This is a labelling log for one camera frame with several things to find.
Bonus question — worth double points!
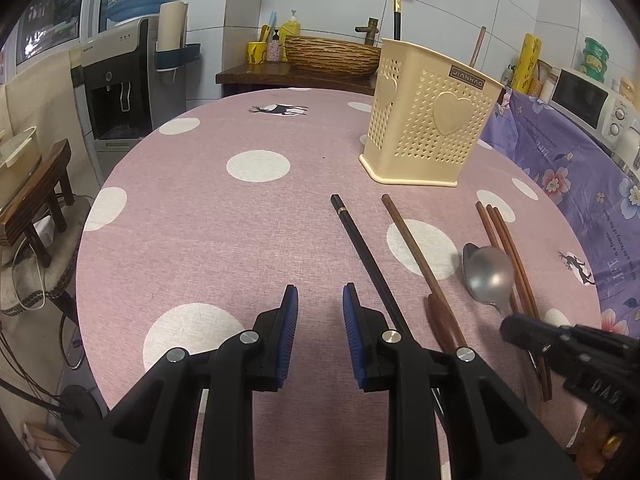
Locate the yellow wrap roll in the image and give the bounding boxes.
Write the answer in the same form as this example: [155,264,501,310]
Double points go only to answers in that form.
[511,33,543,96]

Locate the white microwave oven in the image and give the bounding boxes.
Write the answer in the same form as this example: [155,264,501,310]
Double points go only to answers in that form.
[550,67,640,148]

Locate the white cable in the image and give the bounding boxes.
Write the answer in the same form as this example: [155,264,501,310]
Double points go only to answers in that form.
[9,240,51,311]

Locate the beige perforated utensil holder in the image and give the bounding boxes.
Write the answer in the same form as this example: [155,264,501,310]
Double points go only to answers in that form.
[358,37,506,188]

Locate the dark wooden spoon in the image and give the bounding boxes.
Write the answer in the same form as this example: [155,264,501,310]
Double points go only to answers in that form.
[425,294,469,352]

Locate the blue and white roll holder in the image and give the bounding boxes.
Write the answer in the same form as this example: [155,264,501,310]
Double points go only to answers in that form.
[154,42,202,71]

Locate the woven brown basin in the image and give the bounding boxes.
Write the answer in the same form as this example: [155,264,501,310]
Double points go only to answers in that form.
[284,35,383,79]

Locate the bronze faucet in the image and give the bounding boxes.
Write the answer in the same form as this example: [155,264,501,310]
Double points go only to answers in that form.
[355,17,379,47]

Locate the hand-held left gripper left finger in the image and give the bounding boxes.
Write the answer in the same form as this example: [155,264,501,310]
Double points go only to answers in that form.
[57,284,300,480]

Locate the dark wooden counter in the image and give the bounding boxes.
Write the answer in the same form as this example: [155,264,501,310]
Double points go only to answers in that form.
[216,62,377,98]

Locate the purple floral cloth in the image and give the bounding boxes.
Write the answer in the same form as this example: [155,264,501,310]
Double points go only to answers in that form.
[480,87,640,341]

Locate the white container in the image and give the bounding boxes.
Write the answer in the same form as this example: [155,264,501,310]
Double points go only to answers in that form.
[614,127,640,171]

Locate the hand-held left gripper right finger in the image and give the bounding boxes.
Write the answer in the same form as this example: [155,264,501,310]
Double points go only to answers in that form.
[342,282,583,480]

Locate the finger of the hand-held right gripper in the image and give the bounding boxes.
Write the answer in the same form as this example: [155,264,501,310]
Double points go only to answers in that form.
[500,312,576,361]

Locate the wooden stool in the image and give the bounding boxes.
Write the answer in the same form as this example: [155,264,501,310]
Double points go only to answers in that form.
[0,139,76,268]

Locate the yellow soap pump bottle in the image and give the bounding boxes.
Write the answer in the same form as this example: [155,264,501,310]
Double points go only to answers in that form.
[278,9,302,41]

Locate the water dispenser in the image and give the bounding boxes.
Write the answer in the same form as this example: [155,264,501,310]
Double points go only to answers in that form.
[80,16,188,153]

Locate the stack of green jars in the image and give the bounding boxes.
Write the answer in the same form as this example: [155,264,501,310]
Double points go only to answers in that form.
[580,37,610,83]

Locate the brown wooden chopstick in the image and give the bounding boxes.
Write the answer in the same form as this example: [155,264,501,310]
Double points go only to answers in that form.
[475,201,546,391]
[486,205,553,402]
[381,194,468,351]
[469,26,487,68]

